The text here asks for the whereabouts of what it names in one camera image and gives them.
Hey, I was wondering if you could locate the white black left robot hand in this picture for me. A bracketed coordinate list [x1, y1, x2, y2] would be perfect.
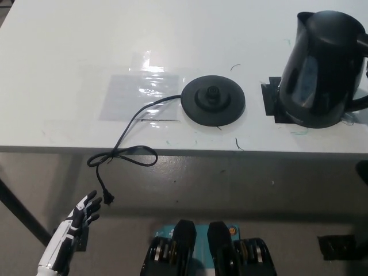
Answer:
[37, 189, 104, 273]

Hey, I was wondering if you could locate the black electric kettle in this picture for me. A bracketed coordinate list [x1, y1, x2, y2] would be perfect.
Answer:
[276, 10, 368, 129]

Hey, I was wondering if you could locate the black tape patch on desk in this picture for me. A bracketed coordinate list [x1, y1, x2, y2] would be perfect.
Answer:
[260, 76, 294, 125]

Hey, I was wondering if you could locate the black round kettle base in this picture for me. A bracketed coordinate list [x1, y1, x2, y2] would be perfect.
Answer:
[181, 75, 247, 127]

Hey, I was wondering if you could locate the small black floor tape square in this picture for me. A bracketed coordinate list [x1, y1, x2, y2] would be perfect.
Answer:
[73, 227, 89, 253]

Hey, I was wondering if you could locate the dark object at floor edge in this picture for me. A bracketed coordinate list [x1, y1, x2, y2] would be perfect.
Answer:
[355, 160, 368, 185]

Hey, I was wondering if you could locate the grey transparent plastic sheet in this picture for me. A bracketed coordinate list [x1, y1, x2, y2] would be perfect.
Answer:
[99, 74, 182, 123]

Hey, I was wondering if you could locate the large black floor tape square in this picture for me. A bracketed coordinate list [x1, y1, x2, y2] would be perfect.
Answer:
[316, 234, 359, 261]

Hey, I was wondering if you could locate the black power cord with plug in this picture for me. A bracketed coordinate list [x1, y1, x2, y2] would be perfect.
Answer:
[86, 94, 183, 207]

